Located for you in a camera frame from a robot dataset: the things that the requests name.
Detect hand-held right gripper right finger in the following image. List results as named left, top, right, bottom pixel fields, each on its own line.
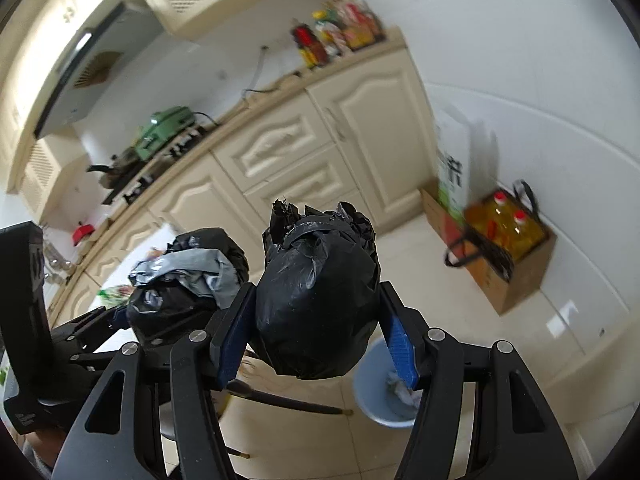
left=378, top=282, right=578, bottom=480

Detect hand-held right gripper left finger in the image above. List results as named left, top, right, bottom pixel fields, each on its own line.
left=52, top=282, right=258, bottom=480

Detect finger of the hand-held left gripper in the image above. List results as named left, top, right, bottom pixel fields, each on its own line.
left=50, top=306, right=129, bottom=349
left=70, top=336, right=173, bottom=369

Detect black plastic bag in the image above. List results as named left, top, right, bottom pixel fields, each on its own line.
left=255, top=199, right=381, bottom=381
left=125, top=227, right=250, bottom=346

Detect white tissue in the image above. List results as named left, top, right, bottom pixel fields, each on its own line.
left=386, top=370, right=423, bottom=406

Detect green yellow snack packet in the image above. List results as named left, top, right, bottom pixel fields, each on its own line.
left=97, top=284, right=135, bottom=311

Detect blue plastic bin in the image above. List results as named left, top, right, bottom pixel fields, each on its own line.
left=354, top=337, right=426, bottom=428

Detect person's left forearm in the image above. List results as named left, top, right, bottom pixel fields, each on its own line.
left=20, top=427, right=68, bottom=473

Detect small black-legged table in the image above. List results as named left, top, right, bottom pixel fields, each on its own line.
left=165, top=379, right=355, bottom=461

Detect red pot lid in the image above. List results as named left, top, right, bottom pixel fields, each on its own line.
left=72, top=222, right=97, bottom=247

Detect red-sided cardboard box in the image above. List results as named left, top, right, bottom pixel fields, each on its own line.
left=419, top=182, right=468, bottom=248

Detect brown cardboard box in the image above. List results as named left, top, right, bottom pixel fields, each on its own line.
left=462, top=195, right=558, bottom=317

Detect black wok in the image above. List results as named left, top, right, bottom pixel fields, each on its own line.
left=86, top=152, right=146, bottom=190

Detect red-capped cooking oil bottle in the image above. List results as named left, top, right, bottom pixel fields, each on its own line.
left=507, top=209, right=547, bottom=258
left=487, top=190, right=521, bottom=243

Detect cream cabinet drawer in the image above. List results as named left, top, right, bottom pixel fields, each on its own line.
left=242, top=145, right=361, bottom=221
left=212, top=105, right=341, bottom=181

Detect black gas stove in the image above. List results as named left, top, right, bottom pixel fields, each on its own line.
left=102, top=121, right=211, bottom=206

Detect green white carton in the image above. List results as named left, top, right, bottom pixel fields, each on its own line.
left=434, top=105, right=476, bottom=226

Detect green electric cooker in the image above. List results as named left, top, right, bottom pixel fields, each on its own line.
left=132, top=105, right=198, bottom=162

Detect cream base cabinets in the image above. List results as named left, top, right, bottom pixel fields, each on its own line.
left=45, top=25, right=443, bottom=333

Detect steel range hood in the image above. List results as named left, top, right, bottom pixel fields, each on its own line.
left=32, top=1, right=166, bottom=141

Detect group of condiment bottles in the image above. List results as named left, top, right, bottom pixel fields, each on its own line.
left=290, top=0, right=387, bottom=69

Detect black power cable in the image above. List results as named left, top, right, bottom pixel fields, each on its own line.
left=242, top=45, right=303, bottom=98

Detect cream wall cabinets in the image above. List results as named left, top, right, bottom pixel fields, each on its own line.
left=0, top=0, right=166, bottom=193

